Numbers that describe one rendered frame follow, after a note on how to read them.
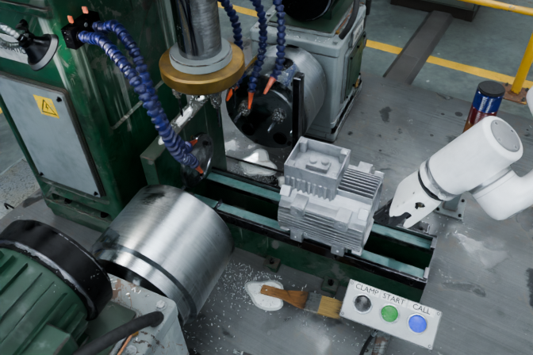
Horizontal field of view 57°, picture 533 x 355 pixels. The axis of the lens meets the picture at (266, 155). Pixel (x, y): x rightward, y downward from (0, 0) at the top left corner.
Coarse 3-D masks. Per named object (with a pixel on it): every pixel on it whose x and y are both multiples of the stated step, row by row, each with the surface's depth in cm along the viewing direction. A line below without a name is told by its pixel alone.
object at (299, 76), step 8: (296, 80) 112; (304, 80) 114; (296, 88) 113; (304, 88) 116; (296, 96) 115; (296, 104) 116; (296, 112) 118; (296, 120) 120; (296, 128) 121; (296, 136) 123
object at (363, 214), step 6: (378, 174) 111; (384, 174) 111; (282, 186) 109; (288, 186) 108; (282, 192) 109; (288, 192) 108; (360, 210) 103; (366, 210) 103; (360, 216) 103; (366, 216) 103; (282, 228) 117; (354, 252) 111; (360, 252) 111
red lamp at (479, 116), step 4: (472, 104) 117; (472, 108) 116; (472, 112) 117; (476, 112) 115; (480, 112) 114; (496, 112) 114; (468, 116) 119; (472, 116) 117; (476, 116) 116; (480, 116) 115; (484, 116) 115; (468, 120) 119; (472, 120) 117; (476, 120) 116; (480, 120) 116
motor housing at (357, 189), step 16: (352, 176) 108; (368, 176) 108; (336, 192) 107; (352, 192) 106; (368, 192) 105; (288, 208) 110; (320, 208) 107; (336, 208) 107; (352, 208) 105; (368, 208) 105; (288, 224) 112; (304, 224) 110; (320, 224) 108; (352, 224) 105; (368, 224) 119; (320, 240) 112; (336, 240) 109; (352, 240) 107
